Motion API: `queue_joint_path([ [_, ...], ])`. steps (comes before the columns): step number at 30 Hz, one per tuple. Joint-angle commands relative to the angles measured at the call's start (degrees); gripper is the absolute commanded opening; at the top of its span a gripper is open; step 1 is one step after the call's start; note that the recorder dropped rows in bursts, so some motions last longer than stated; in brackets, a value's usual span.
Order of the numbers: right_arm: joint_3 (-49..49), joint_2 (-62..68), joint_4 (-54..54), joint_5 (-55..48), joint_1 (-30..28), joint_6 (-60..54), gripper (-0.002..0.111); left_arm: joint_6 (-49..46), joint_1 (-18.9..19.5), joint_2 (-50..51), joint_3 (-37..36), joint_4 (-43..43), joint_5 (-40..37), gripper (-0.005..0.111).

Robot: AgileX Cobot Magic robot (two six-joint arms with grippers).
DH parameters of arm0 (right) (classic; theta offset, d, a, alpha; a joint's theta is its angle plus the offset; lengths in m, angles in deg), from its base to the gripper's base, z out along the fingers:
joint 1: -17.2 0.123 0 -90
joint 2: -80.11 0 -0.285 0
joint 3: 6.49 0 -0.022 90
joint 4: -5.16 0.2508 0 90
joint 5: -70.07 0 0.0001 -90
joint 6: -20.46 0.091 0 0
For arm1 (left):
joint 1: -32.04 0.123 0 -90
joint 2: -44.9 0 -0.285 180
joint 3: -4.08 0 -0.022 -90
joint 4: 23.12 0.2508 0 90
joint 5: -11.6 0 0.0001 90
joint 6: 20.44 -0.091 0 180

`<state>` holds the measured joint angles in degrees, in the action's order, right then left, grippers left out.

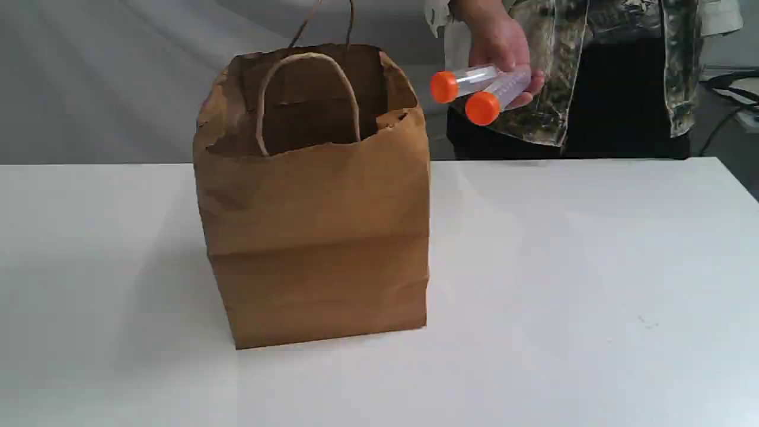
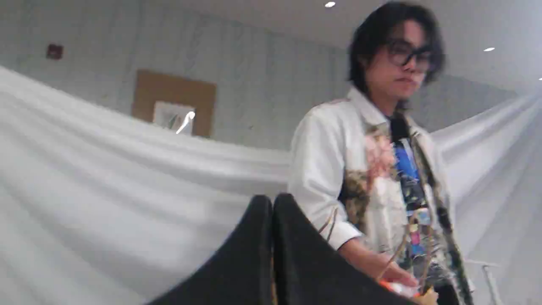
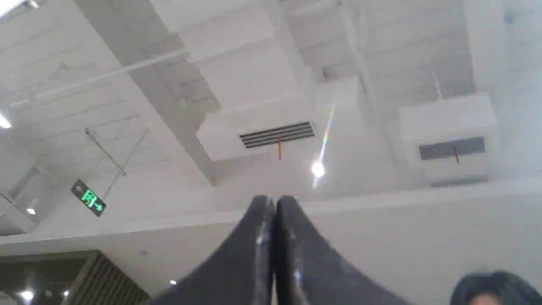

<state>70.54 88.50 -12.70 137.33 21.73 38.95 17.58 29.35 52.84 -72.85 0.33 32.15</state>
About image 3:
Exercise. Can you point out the white ceiling air conditioner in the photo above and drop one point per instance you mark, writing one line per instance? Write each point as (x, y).
(452, 140)

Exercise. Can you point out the person dark hair head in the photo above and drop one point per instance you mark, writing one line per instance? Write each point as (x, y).
(494, 288)

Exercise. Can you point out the white ceiling air vent unit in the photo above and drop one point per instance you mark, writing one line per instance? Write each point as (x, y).
(253, 130)

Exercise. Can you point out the green exit sign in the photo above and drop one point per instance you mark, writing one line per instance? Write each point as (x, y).
(88, 197)

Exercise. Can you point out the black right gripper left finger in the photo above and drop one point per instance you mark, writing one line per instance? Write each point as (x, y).
(239, 272)

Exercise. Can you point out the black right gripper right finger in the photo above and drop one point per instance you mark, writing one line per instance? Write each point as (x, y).
(310, 271)

